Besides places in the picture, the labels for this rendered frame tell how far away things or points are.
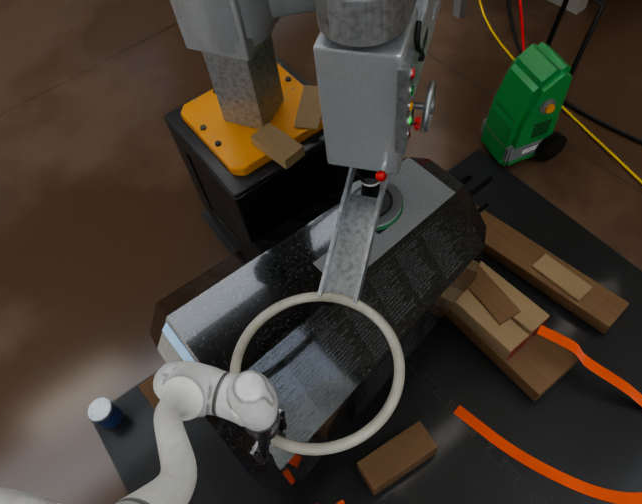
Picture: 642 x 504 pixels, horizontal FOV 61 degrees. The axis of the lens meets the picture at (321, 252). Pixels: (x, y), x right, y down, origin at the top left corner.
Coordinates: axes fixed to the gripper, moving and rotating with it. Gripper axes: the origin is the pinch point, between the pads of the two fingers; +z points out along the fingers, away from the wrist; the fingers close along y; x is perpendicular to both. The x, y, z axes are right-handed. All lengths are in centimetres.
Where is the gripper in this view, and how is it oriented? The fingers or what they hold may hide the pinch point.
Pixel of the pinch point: (273, 448)
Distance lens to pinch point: 159.8
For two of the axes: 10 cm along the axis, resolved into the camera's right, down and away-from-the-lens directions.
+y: 5.2, -6.9, 4.9
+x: -8.5, -3.8, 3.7
